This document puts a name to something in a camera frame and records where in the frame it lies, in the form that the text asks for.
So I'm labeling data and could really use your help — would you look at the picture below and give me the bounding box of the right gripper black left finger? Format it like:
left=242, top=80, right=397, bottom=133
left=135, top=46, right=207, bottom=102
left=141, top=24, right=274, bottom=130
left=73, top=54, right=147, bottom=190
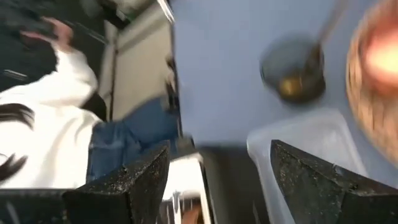
left=0, top=139, right=171, bottom=224

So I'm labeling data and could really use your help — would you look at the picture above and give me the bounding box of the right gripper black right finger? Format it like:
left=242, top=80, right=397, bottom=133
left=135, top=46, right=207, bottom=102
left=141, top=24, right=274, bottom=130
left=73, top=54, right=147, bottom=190
left=269, top=139, right=398, bottom=224

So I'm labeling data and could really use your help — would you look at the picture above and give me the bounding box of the wooden spoon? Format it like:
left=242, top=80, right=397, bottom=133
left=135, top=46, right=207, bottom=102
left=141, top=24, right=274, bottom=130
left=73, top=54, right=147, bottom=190
left=278, top=0, right=349, bottom=97

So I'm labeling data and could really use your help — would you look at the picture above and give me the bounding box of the black and chrome toaster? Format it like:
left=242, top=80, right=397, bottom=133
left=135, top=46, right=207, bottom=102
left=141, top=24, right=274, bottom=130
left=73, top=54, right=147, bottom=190
left=158, top=144, right=271, bottom=224

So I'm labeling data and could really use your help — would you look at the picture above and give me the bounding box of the clear plastic container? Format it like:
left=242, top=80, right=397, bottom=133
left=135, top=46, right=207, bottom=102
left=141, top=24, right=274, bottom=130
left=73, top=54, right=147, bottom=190
left=247, top=107, right=369, bottom=224

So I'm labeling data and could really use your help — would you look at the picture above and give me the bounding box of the person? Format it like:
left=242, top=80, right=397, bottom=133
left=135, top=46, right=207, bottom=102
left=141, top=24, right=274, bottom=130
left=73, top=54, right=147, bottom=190
left=0, top=17, right=180, bottom=190

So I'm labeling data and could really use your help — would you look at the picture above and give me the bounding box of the person's hand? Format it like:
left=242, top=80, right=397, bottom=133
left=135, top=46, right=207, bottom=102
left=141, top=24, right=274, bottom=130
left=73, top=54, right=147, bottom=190
left=20, top=17, right=74, bottom=53

